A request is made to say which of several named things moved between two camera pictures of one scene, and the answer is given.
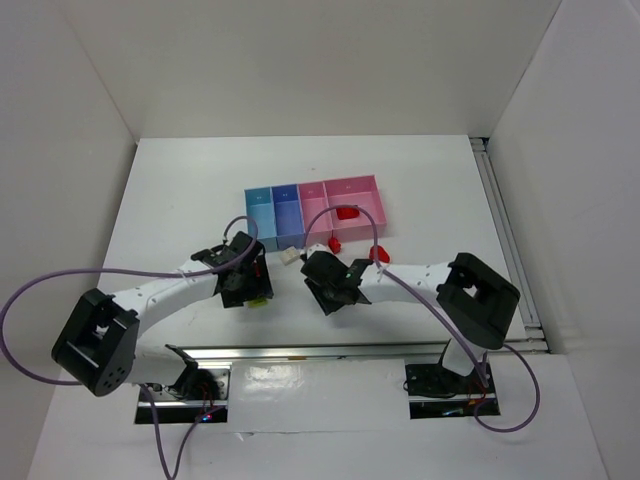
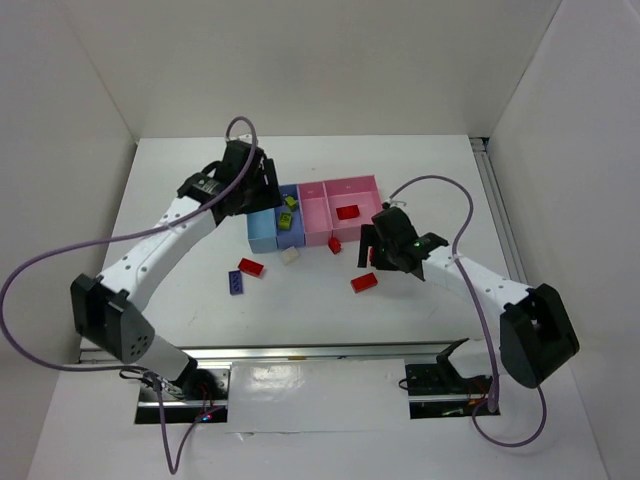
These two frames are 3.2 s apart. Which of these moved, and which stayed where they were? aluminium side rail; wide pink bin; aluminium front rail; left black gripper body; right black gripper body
Moved: left black gripper body; right black gripper body
Stayed: aluminium front rail; aluminium side rail; wide pink bin
